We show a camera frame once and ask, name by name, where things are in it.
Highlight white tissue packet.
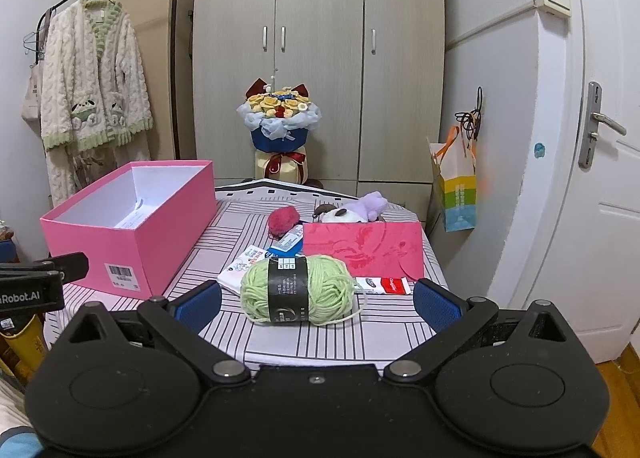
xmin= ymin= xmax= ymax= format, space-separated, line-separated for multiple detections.
xmin=217 ymin=245 xmax=267 ymax=296

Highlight red white packet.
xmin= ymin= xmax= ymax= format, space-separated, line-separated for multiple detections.
xmin=356 ymin=277 xmax=411 ymax=295

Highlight red paper envelope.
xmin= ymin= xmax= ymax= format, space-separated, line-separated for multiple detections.
xmin=303 ymin=222 xmax=425 ymax=281

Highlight pink cardboard shoe box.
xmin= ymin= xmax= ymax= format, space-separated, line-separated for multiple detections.
xmin=40 ymin=160 xmax=217 ymax=300

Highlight blue white small packet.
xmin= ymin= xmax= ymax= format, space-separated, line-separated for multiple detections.
xmin=267 ymin=224 xmax=304 ymax=259

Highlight green yarn ball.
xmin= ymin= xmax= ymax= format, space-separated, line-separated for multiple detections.
xmin=240 ymin=255 xmax=367 ymax=327

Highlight purple plush toy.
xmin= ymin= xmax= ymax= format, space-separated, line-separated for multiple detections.
xmin=344 ymin=191 xmax=388 ymax=223

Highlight pink fuzzy plush ball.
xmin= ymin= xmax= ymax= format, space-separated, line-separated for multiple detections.
xmin=267 ymin=205 xmax=300 ymax=239

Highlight white brown plush toy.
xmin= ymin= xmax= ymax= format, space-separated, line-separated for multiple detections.
xmin=312 ymin=203 xmax=368 ymax=224

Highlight yellow object at left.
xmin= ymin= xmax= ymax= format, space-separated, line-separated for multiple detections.
xmin=1 ymin=314 xmax=48 ymax=372

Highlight colourful paper gift bag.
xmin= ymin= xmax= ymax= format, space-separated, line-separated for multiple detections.
xmin=430 ymin=125 xmax=477 ymax=233

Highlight striped white table cloth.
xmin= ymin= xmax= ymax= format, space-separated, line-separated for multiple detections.
xmin=42 ymin=181 xmax=434 ymax=369

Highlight cream knitted green-trim cardigan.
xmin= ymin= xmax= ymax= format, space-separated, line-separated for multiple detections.
xmin=23 ymin=0 xmax=154 ymax=205

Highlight plush flower bouquet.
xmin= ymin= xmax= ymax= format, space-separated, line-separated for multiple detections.
xmin=236 ymin=78 xmax=322 ymax=184

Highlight beige wooden wardrobe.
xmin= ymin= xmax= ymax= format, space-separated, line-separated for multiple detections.
xmin=193 ymin=0 xmax=445 ymax=217

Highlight cardboard sheet behind rack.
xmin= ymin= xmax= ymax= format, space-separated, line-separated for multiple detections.
xmin=117 ymin=0 xmax=196 ymax=160

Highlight black clothes rack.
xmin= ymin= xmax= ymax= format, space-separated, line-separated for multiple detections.
xmin=24 ymin=0 xmax=179 ymax=160

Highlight black cables on hook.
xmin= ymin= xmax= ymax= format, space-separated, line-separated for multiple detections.
xmin=453 ymin=85 xmax=485 ymax=142

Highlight silver door handle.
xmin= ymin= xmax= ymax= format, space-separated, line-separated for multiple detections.
xmin=578 ymin=80 xmax=627 ymax=170

